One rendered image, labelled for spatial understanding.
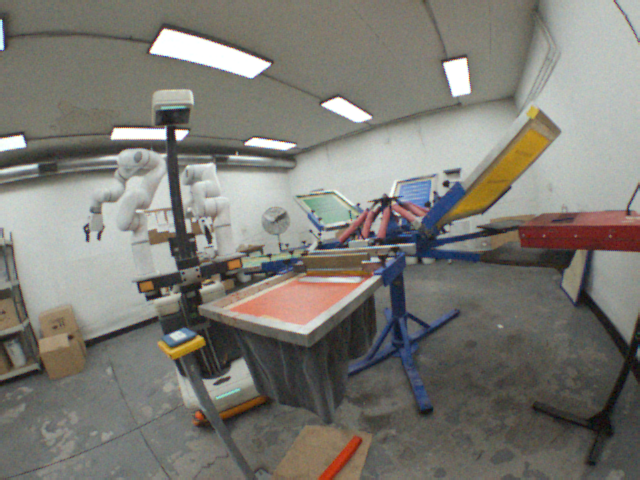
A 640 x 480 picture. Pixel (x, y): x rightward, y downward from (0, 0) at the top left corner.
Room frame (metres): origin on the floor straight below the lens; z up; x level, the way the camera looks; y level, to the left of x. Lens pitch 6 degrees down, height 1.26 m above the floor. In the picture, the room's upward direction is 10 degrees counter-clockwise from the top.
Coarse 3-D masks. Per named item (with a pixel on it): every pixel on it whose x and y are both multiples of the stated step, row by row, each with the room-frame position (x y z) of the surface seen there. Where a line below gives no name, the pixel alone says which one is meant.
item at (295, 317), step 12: (336, 276) 1.17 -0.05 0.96; (348, 276) 1.13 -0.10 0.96; (360, 276) 1.09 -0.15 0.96; (348, 288) 0.95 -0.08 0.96; (336, 300) 0.83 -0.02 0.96; (276, 312) 0.81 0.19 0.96; (288, 312) 0.79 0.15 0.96; (300, 312) 0.77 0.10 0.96; (312, 312) 0.76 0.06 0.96; (300, 324) 0.68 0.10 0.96
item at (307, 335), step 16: (288, 272) 1.29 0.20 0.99; (256, 288) 1.10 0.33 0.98; (368, 288) 0.82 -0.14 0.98; (208, 304) 0.89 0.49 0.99; (224, 304) 0.95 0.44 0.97; (336, 304) 0.70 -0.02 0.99; (352, 304) 0.72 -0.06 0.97; (224, 320) 0.76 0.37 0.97; (240, 320) 0.70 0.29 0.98; (256, 320) 0.67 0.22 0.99; (272, 320) 0.65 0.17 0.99; (320, 320) 0.60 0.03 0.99; (336, 320) 0.64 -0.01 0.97; (272, 336) 0.61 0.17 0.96; (288, 336) 0.57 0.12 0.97; (304, 336) 0.54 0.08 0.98; (320, 336) 0.57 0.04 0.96
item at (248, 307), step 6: (306, 276) 1.28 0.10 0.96; (312, 276) 1.26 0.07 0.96; (318, 276) 1.23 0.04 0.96; (324, 276) 1.21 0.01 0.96; (330, 276) 1.19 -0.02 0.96; (294, 282) 1.19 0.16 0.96; (300, 282) 1.17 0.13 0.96; (306, 282) 1.15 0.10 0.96; (312, 282) 1.14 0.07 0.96; (318, 282) 1.12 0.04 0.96; (276, 288) 1.13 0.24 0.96; (282, 288) 1.11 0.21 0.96; (264, 294) 1.06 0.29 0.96; (270, 294) 1.04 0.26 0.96; (252, 300) 0.99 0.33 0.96; (258, 300) 0.98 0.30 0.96; (240, 306) 0.93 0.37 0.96; (246, 306) 0.92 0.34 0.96; (252, 306) 0.91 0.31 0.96; (258, 306) 0.90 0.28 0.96; (264, 306) 0.89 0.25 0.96; (240, 312) 0.85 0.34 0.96; (246, 312) 0.85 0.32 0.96; (252, 312) 0.84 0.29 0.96; (258, 312) 0.83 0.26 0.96; (264, 312) 0.82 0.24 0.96
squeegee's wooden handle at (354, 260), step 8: (304, 256) 1.30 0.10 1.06; (312, 256) 1.25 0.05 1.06; (320, 256) 1.22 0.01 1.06; (328, 256) 1.19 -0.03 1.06; (336, 256) 1.16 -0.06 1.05; (344, 256) 1.14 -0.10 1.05; (352, 256) 1.11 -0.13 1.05; (360, 256) 1.09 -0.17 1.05; (368, 256) 1.07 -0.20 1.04; (312, 264) 1.25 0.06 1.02; (320, 264) 1.22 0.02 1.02; (328, 264) 1.19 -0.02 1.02; (336, 264) 1.17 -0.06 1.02; (344, 264) 1.14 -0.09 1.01; (352, 264) 1.11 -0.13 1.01; (360, 264) 1.09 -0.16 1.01
